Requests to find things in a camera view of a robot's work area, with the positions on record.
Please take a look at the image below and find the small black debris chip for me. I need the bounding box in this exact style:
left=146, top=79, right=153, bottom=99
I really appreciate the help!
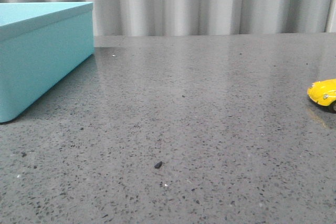
left=154, top=161, right=163, bottom=169

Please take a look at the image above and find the light blue storage box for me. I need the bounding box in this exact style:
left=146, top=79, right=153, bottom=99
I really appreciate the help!
left=1, top=2, right=94, bottom=123

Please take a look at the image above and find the yellow toy beetle car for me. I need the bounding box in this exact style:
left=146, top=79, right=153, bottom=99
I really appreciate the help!
left=307, top=79, right=335, bottom=113

